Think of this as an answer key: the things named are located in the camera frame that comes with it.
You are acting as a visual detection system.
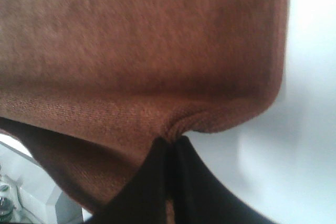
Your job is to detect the brown towel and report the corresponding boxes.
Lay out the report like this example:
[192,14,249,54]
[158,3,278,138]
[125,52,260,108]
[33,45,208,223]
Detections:
[1,0,288,223]

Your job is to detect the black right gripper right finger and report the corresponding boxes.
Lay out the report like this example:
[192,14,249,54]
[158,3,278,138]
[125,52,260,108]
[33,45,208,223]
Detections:
[172,136,272,224]

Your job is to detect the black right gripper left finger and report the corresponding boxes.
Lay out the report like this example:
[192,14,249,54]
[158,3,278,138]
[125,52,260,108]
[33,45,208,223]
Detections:
[89,138,168,224]

